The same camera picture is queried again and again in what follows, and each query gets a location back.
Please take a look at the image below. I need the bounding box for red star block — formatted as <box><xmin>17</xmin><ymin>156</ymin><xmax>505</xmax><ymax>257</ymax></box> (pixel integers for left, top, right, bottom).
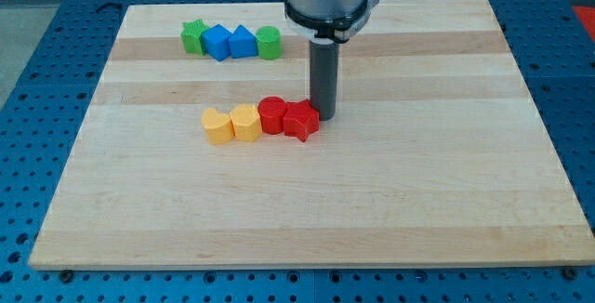
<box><xmin>283</xmin><ymin>99</ymin><xmax>320</xmax><ymax>142</ymax></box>

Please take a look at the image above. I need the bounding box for red cylinder block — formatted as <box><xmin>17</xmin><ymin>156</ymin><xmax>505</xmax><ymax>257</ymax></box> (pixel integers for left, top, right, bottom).
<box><xmin>258</xmin><ymin>97</ymin><xmax>287</xmax><ymax>135</ymax></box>

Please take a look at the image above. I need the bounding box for yellow pentagon block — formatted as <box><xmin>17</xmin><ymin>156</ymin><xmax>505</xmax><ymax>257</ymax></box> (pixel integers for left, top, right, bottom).
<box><xmin>230</xmin><ymin>103</ymin><xmax>262</xmax><ymax>142</ymax></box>

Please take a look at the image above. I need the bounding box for yellow heart block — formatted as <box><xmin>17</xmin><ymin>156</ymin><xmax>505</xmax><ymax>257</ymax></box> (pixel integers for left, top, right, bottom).
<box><xmin>201</xmin><ymin>108</ymin><xmax>235</xmax><ymax>145</ymax></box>

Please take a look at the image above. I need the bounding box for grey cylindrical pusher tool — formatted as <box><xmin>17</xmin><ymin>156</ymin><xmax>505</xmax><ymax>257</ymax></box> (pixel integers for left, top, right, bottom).
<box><xmin>309</xmin><ymin>42</ymin><xmax>339</xmax><ymax>121</ymax></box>

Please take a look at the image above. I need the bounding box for green cylinder block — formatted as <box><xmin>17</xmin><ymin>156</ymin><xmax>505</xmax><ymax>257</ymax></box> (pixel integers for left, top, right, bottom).
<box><xmin>256</xmin><ymin>26</ymin><xmax>283</xmax><ymax>60</ymax></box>

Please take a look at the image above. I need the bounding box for blue triangle block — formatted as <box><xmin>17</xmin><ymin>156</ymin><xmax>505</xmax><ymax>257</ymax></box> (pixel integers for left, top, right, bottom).
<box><xmin>229</xmin><ymin>25</ymin><xmax>258</xmax><ymax>59</ymax></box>

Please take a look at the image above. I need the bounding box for blue cube block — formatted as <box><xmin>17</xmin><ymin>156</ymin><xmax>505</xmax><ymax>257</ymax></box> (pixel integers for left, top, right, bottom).
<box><xmin>202</xmin><ymin>24</ymin><xmax>231</xmax><ymax>61</ymax></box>

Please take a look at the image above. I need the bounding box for wooden board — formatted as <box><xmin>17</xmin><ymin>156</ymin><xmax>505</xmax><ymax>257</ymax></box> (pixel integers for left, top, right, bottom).
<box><xmin>29</xmin><ymin>0</ymin><xmax>594</xmax><ymax>270</ymax></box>

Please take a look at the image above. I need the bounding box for green star block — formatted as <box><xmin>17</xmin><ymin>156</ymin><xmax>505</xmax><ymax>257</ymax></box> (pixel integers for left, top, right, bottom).
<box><xmin>180</xmin><ymin>19</ymin><xmax>210</xmax><ymax>56</ymax></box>

